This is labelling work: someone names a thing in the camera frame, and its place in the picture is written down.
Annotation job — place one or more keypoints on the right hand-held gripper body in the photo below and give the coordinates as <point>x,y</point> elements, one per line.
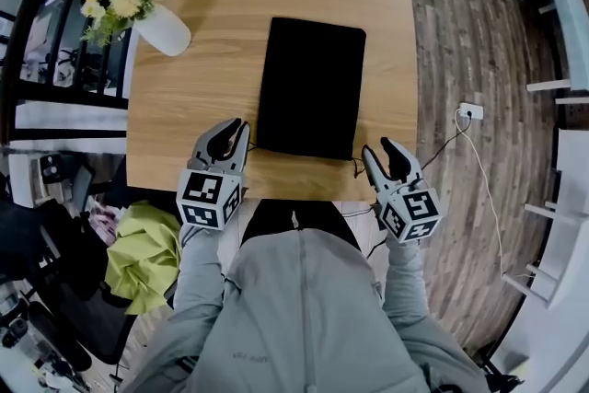
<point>414,209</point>

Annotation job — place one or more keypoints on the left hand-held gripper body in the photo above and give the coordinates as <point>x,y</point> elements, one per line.
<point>202,193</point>

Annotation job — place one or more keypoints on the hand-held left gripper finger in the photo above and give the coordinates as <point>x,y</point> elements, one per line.
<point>240,152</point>
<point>204,147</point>

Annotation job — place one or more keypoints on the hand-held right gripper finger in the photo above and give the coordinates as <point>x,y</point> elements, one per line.
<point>377,172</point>
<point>405,165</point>

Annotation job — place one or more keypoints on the person's right forearm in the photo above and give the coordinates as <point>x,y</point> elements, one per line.
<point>405,276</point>

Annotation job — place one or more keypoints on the person's left forearm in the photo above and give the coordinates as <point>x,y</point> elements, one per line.
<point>200,271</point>

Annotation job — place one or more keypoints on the person's legs in black trousers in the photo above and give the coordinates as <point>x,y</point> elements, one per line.
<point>271,221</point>

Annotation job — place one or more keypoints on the white power strip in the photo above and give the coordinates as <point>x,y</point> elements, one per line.
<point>471,111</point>

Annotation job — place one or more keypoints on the yellow-green cloth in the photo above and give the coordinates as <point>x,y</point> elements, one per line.
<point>142,257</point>

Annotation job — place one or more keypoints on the pink patterned cloth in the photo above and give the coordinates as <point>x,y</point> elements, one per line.
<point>106,221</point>

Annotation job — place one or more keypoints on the black metal railing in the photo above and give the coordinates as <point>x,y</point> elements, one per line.
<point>69,95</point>

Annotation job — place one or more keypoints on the small black device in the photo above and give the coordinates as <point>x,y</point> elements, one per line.
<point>51,168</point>

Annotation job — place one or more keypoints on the person's grey jacket torso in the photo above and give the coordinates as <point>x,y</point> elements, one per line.
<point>303,322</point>

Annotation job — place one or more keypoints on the white desk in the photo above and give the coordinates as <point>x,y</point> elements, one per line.
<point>573,207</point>

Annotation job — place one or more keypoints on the black mesh office chair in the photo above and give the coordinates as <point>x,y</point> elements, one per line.
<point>69,299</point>

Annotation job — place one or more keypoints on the long white table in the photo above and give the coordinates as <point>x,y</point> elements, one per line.
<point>570,23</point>

